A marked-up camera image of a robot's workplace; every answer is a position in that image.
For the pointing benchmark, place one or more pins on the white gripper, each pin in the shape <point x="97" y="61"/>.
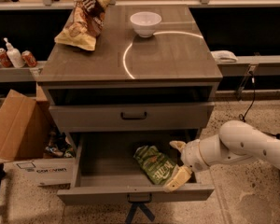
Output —
<point x="191" y="155"/>

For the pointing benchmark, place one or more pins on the green jalapeno chip bag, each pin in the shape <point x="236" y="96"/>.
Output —
<point x="157" y="166"/>

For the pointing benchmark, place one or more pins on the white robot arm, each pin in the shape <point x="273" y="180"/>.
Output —
<point x="236" y="143"/>

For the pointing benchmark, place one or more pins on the closed grey top drawer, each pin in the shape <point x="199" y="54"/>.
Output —
<point x="113" y="118"/>

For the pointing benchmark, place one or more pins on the open grey middle drawer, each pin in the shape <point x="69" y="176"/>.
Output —
<point x="105" y="171"/>

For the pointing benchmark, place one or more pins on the grey drawer cabinet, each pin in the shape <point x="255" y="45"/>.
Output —
<point x="174" y="66"/>

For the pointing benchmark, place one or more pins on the brown yellow chip bag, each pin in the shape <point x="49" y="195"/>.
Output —
<point x="85" y="25"/>

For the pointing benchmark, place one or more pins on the white folded cloth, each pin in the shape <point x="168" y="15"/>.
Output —
<point x="224" y="56"/>

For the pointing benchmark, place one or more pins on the white cardboard box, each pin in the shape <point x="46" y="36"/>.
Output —
<point x="46" y="172"/>

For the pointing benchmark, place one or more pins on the white bowl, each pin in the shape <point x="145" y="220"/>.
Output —
<point x="145" y="23"/>

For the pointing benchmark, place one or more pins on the brown cardboard box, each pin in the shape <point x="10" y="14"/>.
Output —
<point x="24" y="128"/>

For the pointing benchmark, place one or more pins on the red soda can right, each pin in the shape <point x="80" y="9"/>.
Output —
<point x="29" y="58"/>

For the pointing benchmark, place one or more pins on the red soda can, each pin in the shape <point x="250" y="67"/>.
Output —
<point x="4" y="60"/>
<point x="29" y="58"/>

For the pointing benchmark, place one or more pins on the white pump bottle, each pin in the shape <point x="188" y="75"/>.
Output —
<point x="14" y="55"/>

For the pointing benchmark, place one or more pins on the grey low shelf ledge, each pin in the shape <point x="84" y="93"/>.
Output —
<point x="25" y="74"/>

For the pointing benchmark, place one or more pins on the red soda can left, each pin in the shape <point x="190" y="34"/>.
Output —
<point x="4" y="60"/>

